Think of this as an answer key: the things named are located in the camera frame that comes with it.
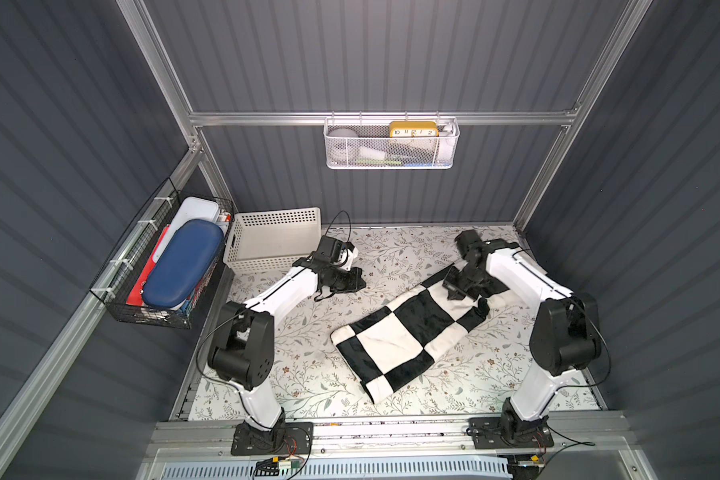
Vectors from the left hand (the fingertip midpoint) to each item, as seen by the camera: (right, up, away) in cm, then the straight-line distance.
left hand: (368, 286), depth 89 cm
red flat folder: (-52, 0, -24) cm, 57 cm away
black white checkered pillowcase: (+3, -19, -1) cm, 19 cm away
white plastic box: (-47, +22, -11) cm, 53 cm away
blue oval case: (-41, +12, -19) cm, 47 cm away
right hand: (+26, -2, +1) cm, 26 cm away
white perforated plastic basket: (-39, +15, +31) cm, 52 cm away
